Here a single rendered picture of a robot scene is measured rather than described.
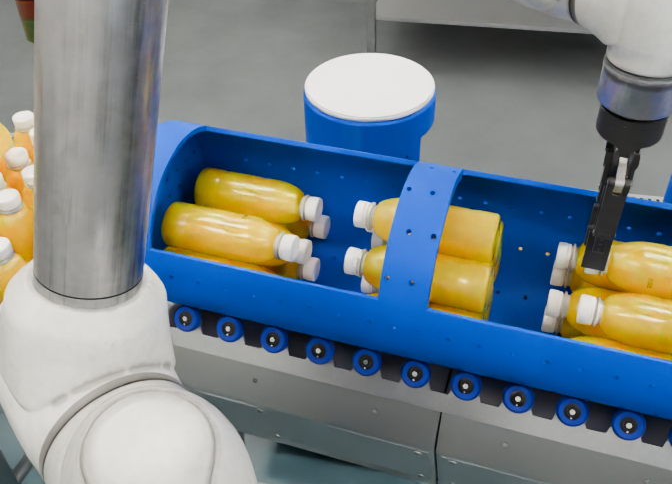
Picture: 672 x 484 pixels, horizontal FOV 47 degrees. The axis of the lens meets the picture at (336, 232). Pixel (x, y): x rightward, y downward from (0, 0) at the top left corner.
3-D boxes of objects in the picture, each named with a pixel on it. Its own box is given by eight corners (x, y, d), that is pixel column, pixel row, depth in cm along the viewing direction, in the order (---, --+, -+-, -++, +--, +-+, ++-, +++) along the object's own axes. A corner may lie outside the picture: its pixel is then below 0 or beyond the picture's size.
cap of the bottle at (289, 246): (287, 253, 115) (298, 255, 115) (277, 263, 112) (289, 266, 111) (288, 229, 113) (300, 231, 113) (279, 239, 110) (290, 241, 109)
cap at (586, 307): (593, 321, 99) (578, 319, 99) (589, 328, 102) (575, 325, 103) (597, 293, 100) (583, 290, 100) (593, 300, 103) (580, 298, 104)
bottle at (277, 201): (188, 197, 121) (298, 219, 116) (203, 158, 123) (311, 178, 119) (202, 216, 127) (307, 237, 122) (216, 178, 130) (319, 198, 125)
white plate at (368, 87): (355, 133, 149) (355, 138, 149) (462, 89, 160) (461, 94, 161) (280, 77, 166) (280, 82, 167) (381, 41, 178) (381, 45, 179)
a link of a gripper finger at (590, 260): (616, 227, 97) (615, 230, 96) (604, 268, 101) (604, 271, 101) (591, 222, 97) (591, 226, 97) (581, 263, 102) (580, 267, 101)
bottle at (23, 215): (66, 286, 138) (37, 205, 126) (27, 303, 135) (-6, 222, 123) (52, 265, 142) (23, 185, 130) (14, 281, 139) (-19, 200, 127)
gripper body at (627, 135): (670, 128, 83) (649, 195, 89) (670, 90, 89) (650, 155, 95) (599, 118, 85) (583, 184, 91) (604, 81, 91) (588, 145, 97)
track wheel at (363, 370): (382, 351, 113) (385, 348, 115) (353, 344, 114) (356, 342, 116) (377, 380, 113) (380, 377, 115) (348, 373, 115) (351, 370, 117)
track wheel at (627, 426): (649, 414, 104) (647, 410, 105) (615, 405, 105) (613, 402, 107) (642, 446, 104) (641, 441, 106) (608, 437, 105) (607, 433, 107)
